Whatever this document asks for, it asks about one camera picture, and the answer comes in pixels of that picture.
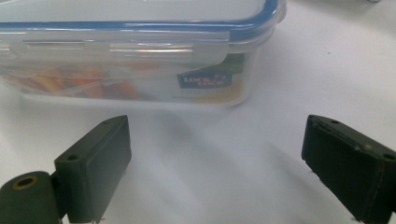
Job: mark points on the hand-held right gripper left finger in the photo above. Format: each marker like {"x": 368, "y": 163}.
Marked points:
{"x": 93, "y": 161}

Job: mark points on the clear plastic food container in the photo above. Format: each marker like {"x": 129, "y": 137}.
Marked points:
{"x": 130, "y": 46}

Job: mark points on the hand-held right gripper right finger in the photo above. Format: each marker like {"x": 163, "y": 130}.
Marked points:
{"x": 348, "y": 168}

